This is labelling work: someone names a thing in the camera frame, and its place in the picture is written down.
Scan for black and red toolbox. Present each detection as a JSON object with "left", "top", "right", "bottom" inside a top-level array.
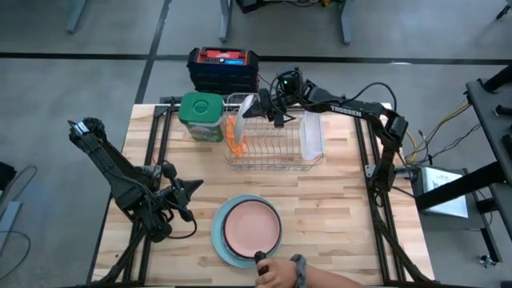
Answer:
[{"left": 186, "top": 46, "right": 261, "bottom": 95}]

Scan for orange plate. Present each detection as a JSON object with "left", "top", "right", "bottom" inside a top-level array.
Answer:
[{"left": 225, "top": 115, "right": 247, "bottom": 156}]

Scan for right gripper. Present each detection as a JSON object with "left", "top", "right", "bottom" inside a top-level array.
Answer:
[{"left": 242, "top": 88, "right": 306, "bottom": 129}]

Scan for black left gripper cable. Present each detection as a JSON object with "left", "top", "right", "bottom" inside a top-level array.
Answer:
[{"left": 163, "top": 199, "right": 199, "bottom": 241}]

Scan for green Cascade detergent tub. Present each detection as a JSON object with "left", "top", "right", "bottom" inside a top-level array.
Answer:
[{"left": 178, "top": 91, "right": 226, "bottom": 143}]

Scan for white plate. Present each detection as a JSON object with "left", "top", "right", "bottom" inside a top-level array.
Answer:
[{"left": 234, "top": 94, "right": 256, "bottom": 146}]

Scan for black side table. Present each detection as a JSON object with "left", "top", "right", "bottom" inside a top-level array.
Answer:
[{"left": 415, "top": 63, "right": 512, "bottom": 265}]

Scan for clear plastic cutlery holder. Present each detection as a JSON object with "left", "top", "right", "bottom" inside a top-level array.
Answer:
[{"left": 299, "top": 110, "right": 325, "bottom": 162}]

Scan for person's forearm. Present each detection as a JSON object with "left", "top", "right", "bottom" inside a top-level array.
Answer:
[{"left": 305, "top": 265, "right": 366, "bottom": 288}]

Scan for pink plate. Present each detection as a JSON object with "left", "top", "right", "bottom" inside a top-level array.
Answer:
[{"left": 224, "top": 200, "right": 280, "bottom": 258}]

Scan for black aluminium table frame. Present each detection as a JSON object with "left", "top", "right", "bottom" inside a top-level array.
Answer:
[{"left": 86, "top": 95, "right": 434, "bottom": 287}]

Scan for large light blue plate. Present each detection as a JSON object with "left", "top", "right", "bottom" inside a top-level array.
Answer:
[{"left": 210, "top": 194, "right": 282, "bottom": 270}]

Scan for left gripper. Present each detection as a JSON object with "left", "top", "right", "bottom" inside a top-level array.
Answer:
[{"left": 158, "top": 162, "right": 205, "bottom": 223}]

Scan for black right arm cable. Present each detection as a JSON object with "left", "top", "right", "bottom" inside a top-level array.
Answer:
[{"left": 343, "top": 81, "right": 398, "bottom": 114}]

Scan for yellow cable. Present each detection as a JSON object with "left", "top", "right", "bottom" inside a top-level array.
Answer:
[{"left": 406, "top": 102, "right": 472, "bottom": 162}]

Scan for grey scrunchie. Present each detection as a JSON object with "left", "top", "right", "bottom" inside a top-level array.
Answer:
[{"left": 289, "top": 253, "right": 309, "bottom": 288}]

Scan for grey desk leg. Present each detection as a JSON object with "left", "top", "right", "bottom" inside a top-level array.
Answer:
[
  {"left": 340, "top": 0, "right": 354, "bottom": 46},
  {"left": 218, "top": 0, "right": 234, "bottom": 44},
  {"left": 65, "top": 0, "right": 87, "bottom": 35}
]

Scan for small black hand-held object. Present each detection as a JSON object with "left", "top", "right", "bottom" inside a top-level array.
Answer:
[{"left": 254, "top": 250, "right": 270, "bottom": 277}]

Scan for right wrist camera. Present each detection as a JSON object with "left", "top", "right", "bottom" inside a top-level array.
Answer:
[{"left": 275, "top": 67, "right": 305, "bottom": 95}]

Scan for white paper sheet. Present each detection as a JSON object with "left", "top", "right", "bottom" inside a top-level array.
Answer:
[{"left": 418, "top": 166, "right": 470, "bottom": 219}]

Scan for white wire dish rack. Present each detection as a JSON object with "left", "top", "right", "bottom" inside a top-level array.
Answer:
[{"left": 223, "top": 92, "right": 325, "bottom": 173}]

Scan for caster wheel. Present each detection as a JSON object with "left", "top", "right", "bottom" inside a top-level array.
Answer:
[{"left": 478, "top": 254, "right": 499, "bottom": 269}]

